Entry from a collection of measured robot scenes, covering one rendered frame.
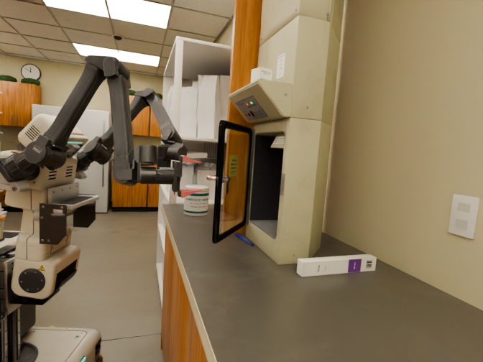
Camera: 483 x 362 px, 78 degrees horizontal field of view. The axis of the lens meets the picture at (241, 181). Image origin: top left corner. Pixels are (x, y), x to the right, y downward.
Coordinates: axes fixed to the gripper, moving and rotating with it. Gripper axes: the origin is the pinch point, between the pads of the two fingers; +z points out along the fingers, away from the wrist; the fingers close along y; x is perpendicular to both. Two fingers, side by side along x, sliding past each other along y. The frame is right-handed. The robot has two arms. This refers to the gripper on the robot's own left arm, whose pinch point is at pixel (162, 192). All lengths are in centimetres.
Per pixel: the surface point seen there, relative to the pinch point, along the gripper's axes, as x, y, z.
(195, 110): 92, 27, -46
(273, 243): -42, 34, 9
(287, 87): -46, 32, -41
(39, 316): 107, -75, 111
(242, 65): -9, 29, -55
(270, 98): -46, 27, -37
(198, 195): 21.8, 19.7, 4.7
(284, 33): -37, 33, -60
